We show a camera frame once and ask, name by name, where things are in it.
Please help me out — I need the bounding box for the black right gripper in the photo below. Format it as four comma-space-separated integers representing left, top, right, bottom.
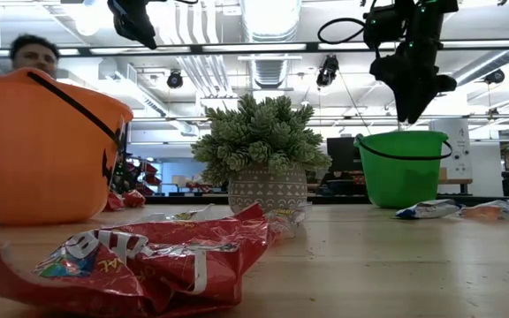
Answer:
368, 43, 458, 125

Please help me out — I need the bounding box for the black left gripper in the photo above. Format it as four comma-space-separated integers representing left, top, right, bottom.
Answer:
107, 0, 159, 50

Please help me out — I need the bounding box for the red Skittles candy bag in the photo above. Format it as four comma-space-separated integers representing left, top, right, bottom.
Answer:
121, 189, 148, 209
0, 203, 277, 318
103, 193, 126, 212

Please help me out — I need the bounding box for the clear red gummy candy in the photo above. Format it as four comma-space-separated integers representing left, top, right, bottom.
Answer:
265, 201, 314, 240

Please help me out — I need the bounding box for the black round spotlight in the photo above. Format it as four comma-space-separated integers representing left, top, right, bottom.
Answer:
483, 69, 506, 86
166, 70, 185, 90
315, 55, 340, 88

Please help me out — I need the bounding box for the white pillar with sockets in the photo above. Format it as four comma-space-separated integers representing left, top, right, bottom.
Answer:
429, 117, 475, 181

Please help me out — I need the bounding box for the white pipe bundle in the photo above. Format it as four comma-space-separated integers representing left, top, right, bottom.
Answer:
159, 0, 238, 101

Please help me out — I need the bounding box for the green plastic bucket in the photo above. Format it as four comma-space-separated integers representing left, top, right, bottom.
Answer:
353, 130, 454, 210

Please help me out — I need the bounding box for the black monitor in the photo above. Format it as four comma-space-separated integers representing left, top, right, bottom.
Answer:
326, 136, 364, 181

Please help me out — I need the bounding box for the wooden bench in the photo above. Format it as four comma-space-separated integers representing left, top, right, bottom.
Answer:
437, 178, 475, 195

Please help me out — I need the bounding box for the person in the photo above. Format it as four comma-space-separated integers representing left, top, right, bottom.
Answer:
8, 34, 61, 80

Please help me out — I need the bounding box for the black beam with light strips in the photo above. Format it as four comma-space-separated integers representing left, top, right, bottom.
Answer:
0, 40, 509, 57

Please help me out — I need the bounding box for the red storage bin rack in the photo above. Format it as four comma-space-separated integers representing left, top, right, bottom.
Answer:
124, 161, 163, 198

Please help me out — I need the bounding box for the artificial succulent in patterned pot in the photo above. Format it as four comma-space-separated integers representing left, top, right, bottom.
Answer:
191, 93, 333, 216

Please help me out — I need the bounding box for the orange pumpkin bucket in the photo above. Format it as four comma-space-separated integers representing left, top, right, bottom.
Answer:
0, 67, 134, 227

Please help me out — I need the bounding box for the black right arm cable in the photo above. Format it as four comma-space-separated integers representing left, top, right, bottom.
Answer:
316, 17, 368, 45

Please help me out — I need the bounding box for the white ventilation duct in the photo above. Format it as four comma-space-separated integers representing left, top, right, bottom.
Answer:
239, 0, 303, 92

